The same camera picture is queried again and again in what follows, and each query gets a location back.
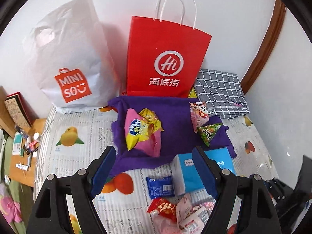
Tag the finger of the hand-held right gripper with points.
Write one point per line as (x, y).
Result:
(277, 187)

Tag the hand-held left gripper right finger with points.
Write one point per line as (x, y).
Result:
(204, 173)

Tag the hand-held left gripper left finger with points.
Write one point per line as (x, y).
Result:
(103, 173)

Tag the pink white pastry packet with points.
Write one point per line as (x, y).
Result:
(184, 204)
(196, 220)

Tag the green triangular snack packet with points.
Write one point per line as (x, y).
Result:
(208, 131)

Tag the small blue snack packet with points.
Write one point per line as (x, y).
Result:
(159, 186)

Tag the purple towel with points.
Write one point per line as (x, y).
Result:
(175, 131)

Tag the pink yellow snack packet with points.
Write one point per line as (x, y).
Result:
(132, 129)

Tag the red snack packet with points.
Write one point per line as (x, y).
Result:
(163, 208)

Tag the pink panda snack packet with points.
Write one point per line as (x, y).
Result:
(199, 114)

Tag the blue tissue pack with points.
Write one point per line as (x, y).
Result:
(185, 173)

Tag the fruit print tablecloth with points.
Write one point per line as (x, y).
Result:
(73, 165)

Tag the small white bottle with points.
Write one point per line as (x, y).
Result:
(36, 136)

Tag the wooden side table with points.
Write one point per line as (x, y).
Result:
(40, 126)

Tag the yellow green packet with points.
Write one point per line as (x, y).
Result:
(192, 93)

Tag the white toothpaste tube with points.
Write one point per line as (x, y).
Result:
(22, 167)

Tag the grey checked folded cloth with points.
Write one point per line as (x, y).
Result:
(219, 90)

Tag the green cloth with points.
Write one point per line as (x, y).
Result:
(17, 195)

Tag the green white box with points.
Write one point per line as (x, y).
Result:
(17, 146)

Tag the pink floral cloth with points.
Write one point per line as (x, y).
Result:
(9, 207)

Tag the light wooden furniture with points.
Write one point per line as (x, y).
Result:
(4, 117)

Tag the white plastic bag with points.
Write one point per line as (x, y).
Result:
(73, 53)

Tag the red paper bag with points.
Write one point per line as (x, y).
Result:
(158, 41)

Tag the brown wooden door frame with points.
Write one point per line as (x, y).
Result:
(270, 46)

